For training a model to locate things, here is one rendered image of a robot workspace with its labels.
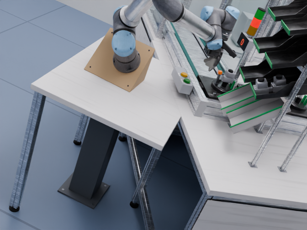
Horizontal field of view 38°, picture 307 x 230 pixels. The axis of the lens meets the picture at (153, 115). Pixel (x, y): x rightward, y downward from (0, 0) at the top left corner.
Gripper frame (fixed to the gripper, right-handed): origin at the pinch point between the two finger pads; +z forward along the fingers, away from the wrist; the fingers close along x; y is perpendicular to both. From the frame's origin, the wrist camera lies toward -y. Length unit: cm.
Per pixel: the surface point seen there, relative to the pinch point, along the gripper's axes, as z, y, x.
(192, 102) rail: 18.3, 6.4, 8.3
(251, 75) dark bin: -13.6, -7.8, 26.8
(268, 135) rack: 3, -15, 53
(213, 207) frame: 31, 8, 75
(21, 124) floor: 107, 88, -69
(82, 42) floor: 107, 37, -237
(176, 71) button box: 11.9, 13.4, -13.1
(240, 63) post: -0.2, -25.3, -17.6
